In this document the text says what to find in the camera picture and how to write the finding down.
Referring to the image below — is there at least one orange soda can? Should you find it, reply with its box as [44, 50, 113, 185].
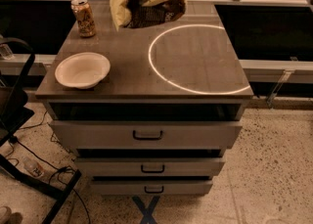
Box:
[71, 0, 96, 37]

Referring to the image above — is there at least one brown yellow chip bag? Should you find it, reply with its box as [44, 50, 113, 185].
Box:
[110, 0, 187, 29]

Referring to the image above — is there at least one middle grey drawer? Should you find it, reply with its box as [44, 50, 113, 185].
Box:
[75, 157, 225, 177]

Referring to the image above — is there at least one plastic water bottle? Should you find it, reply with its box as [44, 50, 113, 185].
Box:
[22, 157, 44, 178]

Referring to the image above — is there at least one bottom grey drawer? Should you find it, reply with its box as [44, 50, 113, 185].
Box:
[91, 180, 212, 195]

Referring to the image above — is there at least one grey drawer cabinet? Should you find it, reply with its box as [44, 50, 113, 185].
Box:
[36, 2, 253, 182]

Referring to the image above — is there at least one black floor cable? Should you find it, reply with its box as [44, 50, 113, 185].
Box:
[6, 110, 92, 224]

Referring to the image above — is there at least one top grey drawer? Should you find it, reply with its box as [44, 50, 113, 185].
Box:
[51, 120, 242, 150]

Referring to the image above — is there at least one grey drawer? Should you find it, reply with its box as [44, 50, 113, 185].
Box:
[75, 157, 225, 177]
[51, 120, 242, 150]
[91, 180, 212, 195]

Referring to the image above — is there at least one white paper bowl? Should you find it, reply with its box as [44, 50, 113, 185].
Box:
[55, 52, 111, 89]

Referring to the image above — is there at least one black metal chair frame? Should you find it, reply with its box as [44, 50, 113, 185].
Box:
[0, 37, 82, 224]

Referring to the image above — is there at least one shoe tip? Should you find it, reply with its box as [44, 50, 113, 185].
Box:
[0, 206, 12, 224]

